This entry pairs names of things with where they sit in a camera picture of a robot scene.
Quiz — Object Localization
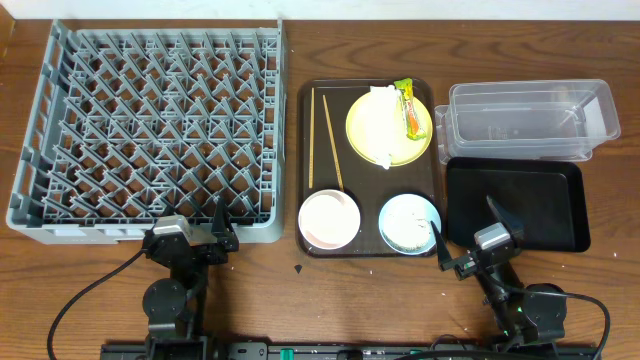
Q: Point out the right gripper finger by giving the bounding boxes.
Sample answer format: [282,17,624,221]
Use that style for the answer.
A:
[486,195,524,235]
[430,221,455,271]

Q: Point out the light blue bowl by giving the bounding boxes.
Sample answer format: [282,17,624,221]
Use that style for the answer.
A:
[378,194,442,256]

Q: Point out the wooden chopstick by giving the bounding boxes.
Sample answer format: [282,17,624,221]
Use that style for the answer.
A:
[322,95,344,192]
[308,87,315,189]

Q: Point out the green orange snack wrapper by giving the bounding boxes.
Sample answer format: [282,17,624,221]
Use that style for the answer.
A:
[394,78,426,140]

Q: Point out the white napkin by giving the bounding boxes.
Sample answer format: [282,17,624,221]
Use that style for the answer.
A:
[364,85,399,170]

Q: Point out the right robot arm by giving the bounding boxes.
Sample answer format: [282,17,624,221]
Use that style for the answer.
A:
[431,196,567,352]

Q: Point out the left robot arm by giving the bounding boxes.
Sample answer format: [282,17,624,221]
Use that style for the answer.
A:
[142,199,239,359]

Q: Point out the black rectangular tray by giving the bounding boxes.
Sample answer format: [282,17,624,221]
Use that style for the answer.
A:
[446,157,591,253]

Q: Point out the pink white bowl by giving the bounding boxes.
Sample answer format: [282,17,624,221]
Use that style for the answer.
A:
[298,189,361,251]

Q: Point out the clear plastic bin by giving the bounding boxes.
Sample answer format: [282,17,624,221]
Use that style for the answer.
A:
[434,79,621,164]

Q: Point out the yellow round plate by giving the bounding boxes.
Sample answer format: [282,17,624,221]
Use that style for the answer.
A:
[345,92,433,167]

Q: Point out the dark brown serving tray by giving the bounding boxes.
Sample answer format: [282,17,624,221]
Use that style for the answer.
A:
[296,78,446,259]

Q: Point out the grey plastic dish rack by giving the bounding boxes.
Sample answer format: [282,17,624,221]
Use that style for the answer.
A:
[6,21,287,244]

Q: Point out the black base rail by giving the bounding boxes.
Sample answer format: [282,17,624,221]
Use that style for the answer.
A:
[99,340,601,360]

